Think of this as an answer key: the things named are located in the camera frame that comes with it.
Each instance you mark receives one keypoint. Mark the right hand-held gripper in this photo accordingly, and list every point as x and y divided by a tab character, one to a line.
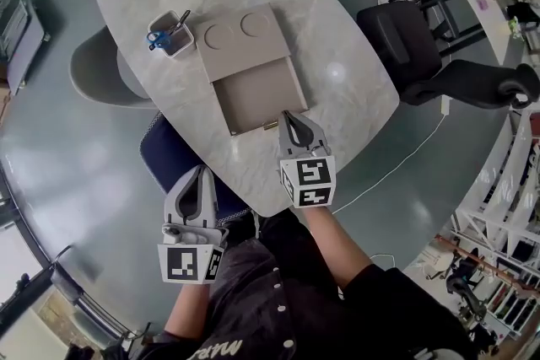
310	181

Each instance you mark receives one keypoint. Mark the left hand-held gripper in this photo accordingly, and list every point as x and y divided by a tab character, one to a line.
181	263

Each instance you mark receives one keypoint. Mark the taupe drawer with gold knob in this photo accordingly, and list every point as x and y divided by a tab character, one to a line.
259	97

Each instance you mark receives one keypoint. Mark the taupe box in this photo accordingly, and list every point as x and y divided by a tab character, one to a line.
242	40

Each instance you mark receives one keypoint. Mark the person's right forearm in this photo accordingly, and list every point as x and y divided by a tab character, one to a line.
333	244

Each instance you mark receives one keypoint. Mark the person's left forearm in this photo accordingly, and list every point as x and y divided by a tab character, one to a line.
190	307

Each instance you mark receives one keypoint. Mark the navy blue chair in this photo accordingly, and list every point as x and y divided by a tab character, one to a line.
169	156

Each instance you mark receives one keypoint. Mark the black office chair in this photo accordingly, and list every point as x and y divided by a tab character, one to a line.
405	50

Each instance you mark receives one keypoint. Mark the white power adapter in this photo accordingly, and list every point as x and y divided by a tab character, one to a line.
445	104

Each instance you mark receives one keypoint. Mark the white pen holder cup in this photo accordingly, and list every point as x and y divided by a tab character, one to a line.
179	42

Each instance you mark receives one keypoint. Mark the person's black jacket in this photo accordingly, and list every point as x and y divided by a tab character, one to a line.
295	307

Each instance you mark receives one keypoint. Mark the grey shell chair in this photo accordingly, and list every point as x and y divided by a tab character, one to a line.
95	69

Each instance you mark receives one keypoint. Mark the black pen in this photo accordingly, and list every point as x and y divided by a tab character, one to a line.
181	22

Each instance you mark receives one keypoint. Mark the white shelving rack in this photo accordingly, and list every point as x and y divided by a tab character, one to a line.
498	198

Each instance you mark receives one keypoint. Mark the white desk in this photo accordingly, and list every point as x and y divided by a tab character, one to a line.
485	8

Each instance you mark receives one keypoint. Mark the grey cabinet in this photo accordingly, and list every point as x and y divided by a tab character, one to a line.
19	42

